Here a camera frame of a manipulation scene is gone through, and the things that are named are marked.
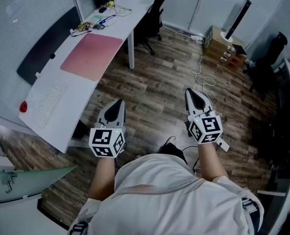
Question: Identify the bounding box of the stack of cardboard boxes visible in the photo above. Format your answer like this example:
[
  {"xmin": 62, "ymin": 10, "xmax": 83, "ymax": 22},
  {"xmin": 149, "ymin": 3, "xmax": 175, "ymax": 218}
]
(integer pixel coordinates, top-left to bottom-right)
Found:
[{"xmin": 203, "ymin": 25, "xmax": 248, "ymax": 71}]

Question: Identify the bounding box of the white floor cable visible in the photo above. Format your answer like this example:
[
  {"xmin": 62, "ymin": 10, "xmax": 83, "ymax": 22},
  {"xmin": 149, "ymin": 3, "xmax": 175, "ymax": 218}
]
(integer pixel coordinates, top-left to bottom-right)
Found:
[{"xmin": 190, "ymin": 38, "xmax": 217, "ymax": 100}]

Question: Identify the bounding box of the black cable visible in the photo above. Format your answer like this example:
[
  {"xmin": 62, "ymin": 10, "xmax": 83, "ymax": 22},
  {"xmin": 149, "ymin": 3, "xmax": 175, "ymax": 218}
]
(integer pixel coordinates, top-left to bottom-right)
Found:
[{"xmin": 70, "ymin": 28, "xmax": 93, "ymax": 37}]

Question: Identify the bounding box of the person's white shirt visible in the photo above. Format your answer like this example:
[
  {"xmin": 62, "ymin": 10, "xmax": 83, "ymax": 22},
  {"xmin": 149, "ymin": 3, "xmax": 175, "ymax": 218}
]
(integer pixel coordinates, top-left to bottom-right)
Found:
[{"xmin": 68, "ymin": 153, "xmax": 265, "ymax": 235}]

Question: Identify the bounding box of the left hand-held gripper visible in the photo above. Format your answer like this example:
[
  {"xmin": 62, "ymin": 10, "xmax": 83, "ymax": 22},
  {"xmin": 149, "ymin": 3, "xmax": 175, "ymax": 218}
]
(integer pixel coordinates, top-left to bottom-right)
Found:
[{"xmin": 88, "ymin": 99, "xmax": 126, "ymax": 159}]

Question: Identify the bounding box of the white keyboard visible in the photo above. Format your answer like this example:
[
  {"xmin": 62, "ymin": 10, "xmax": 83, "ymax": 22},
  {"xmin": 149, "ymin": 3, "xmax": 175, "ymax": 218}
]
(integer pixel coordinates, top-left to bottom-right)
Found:
[{"xmin": 34, "ymin": 81, "xmax": 68, "ymax": 129}]

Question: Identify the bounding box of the black tower fan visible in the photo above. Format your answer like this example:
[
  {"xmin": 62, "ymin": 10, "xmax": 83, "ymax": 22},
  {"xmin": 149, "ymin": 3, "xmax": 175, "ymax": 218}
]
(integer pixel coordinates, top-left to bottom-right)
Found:
[{"xmin": 220, "ymin": 0, "xmax": 252, "ymax": 43}]

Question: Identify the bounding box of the metal partition clamp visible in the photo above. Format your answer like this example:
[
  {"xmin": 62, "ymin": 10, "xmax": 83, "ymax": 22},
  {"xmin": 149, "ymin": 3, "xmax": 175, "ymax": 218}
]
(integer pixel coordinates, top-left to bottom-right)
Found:
[{"xmin": 1, "ymin": 171, "xmax": 18, "ymax": 194}]

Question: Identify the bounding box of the blue and white package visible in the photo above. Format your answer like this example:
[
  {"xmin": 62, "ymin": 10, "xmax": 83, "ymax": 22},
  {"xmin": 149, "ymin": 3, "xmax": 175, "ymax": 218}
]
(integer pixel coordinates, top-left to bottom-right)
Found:
[{"xmin": 99, "ymin": 14, "xmax": 118, "ymax": 26}]

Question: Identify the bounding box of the white plug adapter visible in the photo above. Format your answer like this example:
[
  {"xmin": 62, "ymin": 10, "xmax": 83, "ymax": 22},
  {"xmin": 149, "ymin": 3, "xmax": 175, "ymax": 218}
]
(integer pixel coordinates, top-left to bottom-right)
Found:
[{"xmin": 215, "ymin": 139, "xmax": 230, "ymax": 153}]

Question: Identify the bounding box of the grey harness strap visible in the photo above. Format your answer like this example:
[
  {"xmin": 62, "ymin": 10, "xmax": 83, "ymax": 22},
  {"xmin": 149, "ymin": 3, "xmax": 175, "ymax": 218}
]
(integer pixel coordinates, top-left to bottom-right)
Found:
[
  {"xmin": 68, "ymin": 221, "xmax": 89, "ymax": 235},
  {"xmin": 241, "ymin": 196, "xmax": 264, "ymax": 233}
]

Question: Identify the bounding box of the yellow wire bundle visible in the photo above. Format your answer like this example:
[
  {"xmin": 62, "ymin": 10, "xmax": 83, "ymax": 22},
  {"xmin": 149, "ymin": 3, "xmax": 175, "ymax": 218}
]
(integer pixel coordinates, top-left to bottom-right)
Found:
[{"xmin": 76, "ymin": 21, "xmax": 94, "ymax": 32}]

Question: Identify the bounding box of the person's left forearm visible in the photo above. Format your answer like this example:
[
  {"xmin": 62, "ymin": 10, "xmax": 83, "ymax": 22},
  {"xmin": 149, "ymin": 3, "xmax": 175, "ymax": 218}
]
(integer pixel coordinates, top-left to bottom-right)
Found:
[{"xmin": 88, "ymin": 155, "xmax": 118, "ymax": 202}]

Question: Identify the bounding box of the black swivel chair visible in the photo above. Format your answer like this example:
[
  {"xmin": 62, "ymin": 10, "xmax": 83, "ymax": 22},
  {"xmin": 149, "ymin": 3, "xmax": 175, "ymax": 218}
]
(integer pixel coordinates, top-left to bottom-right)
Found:
[{"xmin": 242, "ymin": 31, "xmax": 289, "ymax": 101}]

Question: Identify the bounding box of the black office chair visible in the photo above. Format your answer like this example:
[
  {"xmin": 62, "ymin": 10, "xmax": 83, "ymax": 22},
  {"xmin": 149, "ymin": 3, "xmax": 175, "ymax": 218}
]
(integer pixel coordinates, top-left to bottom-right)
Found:
[{"xmin": 134, "ymin": 0, "xmax": 174, "ymax": 56}]

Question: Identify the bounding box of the person's right forearm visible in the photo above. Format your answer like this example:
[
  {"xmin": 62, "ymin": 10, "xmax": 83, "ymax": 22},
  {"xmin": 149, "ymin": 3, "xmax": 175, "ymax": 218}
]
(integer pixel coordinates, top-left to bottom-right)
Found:
[{"xmin": 197, "ymin": 142, "xmax": 230, "ymax": 184}]

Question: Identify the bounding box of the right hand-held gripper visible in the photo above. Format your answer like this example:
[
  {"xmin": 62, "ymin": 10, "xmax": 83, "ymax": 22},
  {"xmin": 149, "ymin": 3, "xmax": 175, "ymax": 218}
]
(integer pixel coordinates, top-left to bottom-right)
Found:
[{"xmin": 185, "ymin": 88, "xmax": 223, "ymax": 145}]

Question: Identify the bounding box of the pink desk mat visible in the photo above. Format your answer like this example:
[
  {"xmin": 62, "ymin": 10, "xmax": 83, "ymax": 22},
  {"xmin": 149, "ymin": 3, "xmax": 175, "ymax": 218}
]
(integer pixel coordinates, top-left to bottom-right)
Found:
[{"xmin": 60, "ymin": 32, "xmax": 124, "ymax": 82}]

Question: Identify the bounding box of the person's white shoe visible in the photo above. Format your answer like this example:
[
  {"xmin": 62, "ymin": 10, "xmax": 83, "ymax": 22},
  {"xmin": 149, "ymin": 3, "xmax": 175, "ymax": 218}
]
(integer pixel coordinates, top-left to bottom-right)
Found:
[{"xmin": 164, "ymin": 136, "xmax": 177, "ymax": 147}]

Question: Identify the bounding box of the green glass partition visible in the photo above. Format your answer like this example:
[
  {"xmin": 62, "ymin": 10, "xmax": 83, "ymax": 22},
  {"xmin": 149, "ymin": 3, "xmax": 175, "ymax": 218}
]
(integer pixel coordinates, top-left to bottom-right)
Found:
[{"xmin": 0, "ymin": 165, "xmax": 78, "ymax": 203}]

